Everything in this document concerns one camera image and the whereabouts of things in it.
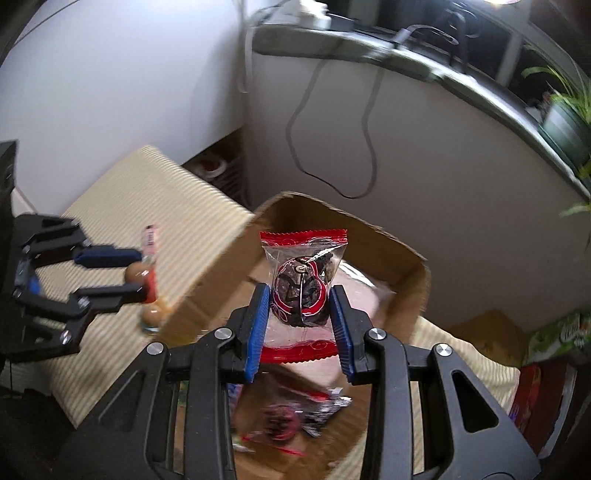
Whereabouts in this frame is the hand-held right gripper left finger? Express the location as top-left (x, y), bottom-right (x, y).
top-left (60, 282), bottom-right (271, 480)

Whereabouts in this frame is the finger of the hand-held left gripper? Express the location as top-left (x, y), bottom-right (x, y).
top-left (21, 215), bottom-right (144, 269)
top-left (11, 282), bottom-right (157, 364)

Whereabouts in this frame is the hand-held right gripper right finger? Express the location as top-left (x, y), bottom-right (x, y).
top-left (329, 285), bottom-right (541, 480)

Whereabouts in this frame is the pink snack packet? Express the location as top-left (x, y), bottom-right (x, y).
top-left (265, 258), bottom-right (402, 370)

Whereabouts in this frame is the clear packet of brown balls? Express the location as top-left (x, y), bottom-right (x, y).
top-left (124, 224), bottom-right (171, 334)

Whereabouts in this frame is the red clear plum packet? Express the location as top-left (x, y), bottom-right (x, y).
top-left (240, 388), bottom-right (354, 455)
top-left (259, 228), bottom-right (348, 363)

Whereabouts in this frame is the red white round object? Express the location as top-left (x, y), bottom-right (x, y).
top-left (196, 152), bottom-right (229, 180)

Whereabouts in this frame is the small brown cardboard box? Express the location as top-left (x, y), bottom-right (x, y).
top-left (450, 310), bottom-right (527, 367)

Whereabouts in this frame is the green tissue pack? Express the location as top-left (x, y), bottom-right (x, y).
top-left (526, 311), bottom-right (591, 367)

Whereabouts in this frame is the grey windowsill cover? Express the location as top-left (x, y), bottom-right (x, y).
top-left (252, 23), bottom-right (591, 204)

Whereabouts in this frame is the potted spider plant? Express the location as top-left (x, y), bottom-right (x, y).
top-left (522, 44), bottom-right (591, 217)

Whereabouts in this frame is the dark power adapter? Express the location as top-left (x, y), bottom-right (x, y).
top-left (329, 11), bottom-right (358, 32)

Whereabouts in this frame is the white power adapter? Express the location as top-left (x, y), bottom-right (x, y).
top-left (295, 0), bottom-right (331, 28)

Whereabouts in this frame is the black desk lamp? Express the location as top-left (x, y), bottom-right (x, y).
top-left (434, 0), bottom-right (522, 75)

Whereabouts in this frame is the black cable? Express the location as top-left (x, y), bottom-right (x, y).
top-left (287, 58), bottom-right (358, 200)
top-left (353, 69), bottom-right (384, 200)

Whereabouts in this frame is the white cable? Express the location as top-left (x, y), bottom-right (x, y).
top-left (239, 25), bottom-right (256, 95)

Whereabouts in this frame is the white window frame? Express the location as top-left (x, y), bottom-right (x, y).
top-left (332, 0), bottom-right (591, 93)

